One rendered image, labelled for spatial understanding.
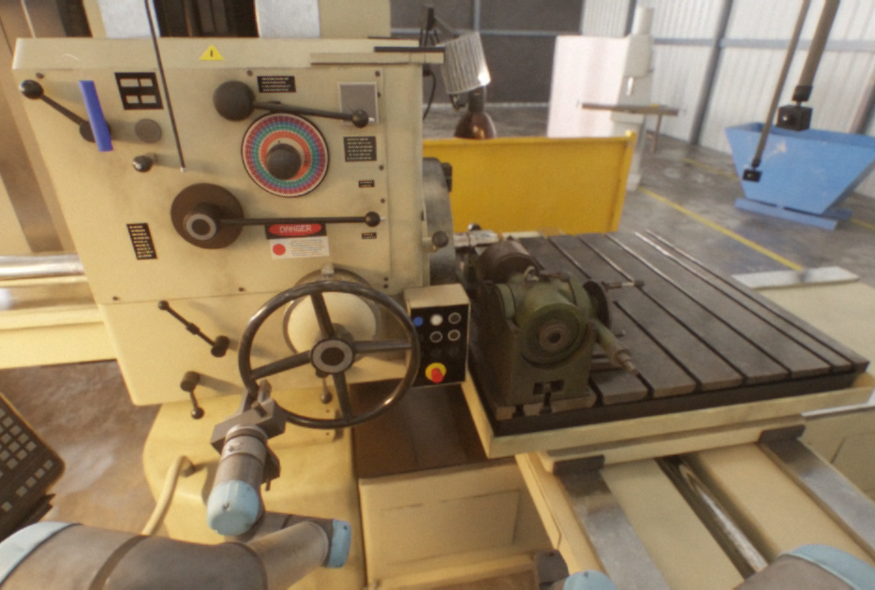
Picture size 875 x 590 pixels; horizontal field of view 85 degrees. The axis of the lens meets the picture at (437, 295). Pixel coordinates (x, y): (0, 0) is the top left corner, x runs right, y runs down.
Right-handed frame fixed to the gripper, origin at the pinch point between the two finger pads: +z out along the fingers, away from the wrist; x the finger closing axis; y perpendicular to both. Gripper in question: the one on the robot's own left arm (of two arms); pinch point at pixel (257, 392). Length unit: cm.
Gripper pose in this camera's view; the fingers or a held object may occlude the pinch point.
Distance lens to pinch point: 110.5
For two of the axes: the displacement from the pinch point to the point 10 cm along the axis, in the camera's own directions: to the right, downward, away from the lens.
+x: -9.2, 4.0, 0.2
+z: -1.9, -4.7, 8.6
